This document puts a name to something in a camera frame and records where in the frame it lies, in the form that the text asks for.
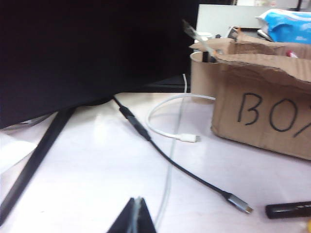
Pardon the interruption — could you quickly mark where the white charging cable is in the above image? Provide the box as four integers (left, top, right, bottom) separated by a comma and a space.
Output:
146, 73, 216, 144

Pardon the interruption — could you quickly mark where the dark black monitor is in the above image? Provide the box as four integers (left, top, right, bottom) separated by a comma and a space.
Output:
0, 0, 200, 130

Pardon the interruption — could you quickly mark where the cardboard box marked BOX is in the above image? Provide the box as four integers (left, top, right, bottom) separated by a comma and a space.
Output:
181, 19, 311, 161

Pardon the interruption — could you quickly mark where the large silver-framed computer monitor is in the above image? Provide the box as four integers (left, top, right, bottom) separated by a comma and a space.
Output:
197, 4, 276, 37

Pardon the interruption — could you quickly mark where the beige cardboard tube holder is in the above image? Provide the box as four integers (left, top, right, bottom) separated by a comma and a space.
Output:
190, 50, 222, 103

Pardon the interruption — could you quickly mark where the blue wet wipes pack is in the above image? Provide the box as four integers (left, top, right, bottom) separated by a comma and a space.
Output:
254, 9, 311, 43

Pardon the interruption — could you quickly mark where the black permanent marker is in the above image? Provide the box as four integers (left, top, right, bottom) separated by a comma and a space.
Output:
265, 200, 311, 219

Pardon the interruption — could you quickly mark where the white paper sheet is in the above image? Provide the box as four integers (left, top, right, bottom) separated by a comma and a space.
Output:
0, 130, 38, 172

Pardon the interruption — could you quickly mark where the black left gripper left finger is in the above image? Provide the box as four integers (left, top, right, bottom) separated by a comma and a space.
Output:
106, 197, 137, 233

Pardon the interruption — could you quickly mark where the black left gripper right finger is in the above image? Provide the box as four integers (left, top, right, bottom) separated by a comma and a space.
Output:
135, 197, 158, 233

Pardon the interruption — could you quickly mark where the translucent thin cable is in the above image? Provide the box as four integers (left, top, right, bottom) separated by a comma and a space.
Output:
154, 96, 186, 228

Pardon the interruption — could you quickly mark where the black flat bar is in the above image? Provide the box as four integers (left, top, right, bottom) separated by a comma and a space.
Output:
0, 107, 76, 225

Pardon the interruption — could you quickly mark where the black USB-C cable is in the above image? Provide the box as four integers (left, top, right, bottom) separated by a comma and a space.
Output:
112, 95, 254, 215

